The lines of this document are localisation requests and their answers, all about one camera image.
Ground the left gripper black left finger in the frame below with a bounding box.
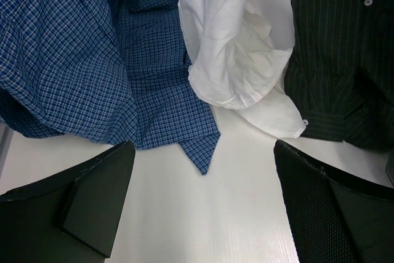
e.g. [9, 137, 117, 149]
[1, 142, 135, 262]

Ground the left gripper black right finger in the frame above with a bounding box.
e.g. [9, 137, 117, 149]
[273, 140, 393, 262]

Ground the black pinstriped shirt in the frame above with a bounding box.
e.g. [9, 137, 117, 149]
[284, 0, 393, 152]

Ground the blue checked shirt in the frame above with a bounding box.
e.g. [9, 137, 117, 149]
[1, 0, 220, 174]

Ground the white shirt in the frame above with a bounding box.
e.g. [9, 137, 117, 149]
[178, 0, 308, 139]

